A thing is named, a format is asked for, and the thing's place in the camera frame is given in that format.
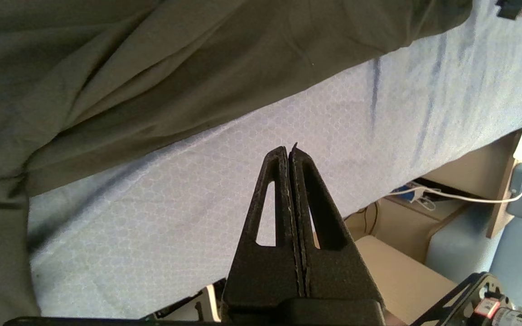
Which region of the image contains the white cable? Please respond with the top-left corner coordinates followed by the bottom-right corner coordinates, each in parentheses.
top-left (388, 185), bottom-right (522, 204)

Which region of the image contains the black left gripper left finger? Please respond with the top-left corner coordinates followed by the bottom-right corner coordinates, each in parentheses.
top-left (221, 146), bottom-right (305, 323)

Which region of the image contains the tan cardboard box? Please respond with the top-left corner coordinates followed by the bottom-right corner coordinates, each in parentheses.
top-left (355, 235), bottom-right (459, 324)
top-left (417, 129), bottom-right (522, 238)

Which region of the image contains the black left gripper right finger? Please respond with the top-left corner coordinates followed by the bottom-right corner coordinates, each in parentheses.
top-left (290, 144), bottom-right (382, 299)

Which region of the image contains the black t-shirt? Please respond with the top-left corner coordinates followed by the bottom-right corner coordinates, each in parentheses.
top-left (0, 0), bottom-right (474, 326)

